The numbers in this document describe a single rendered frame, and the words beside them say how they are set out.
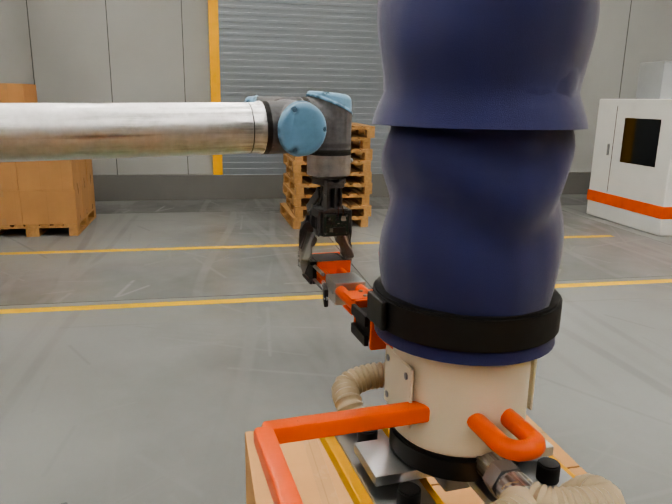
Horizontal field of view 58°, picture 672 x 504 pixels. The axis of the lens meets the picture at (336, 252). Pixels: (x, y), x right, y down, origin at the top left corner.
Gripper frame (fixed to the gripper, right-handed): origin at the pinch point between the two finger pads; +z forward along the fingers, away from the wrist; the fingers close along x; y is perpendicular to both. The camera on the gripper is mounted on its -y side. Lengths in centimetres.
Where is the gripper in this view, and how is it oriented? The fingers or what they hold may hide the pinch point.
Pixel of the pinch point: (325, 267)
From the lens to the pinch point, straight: 132.9
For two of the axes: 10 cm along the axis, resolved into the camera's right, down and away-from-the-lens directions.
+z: -0.2, 9.7, 2.4
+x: 9.6, -0.5, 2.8
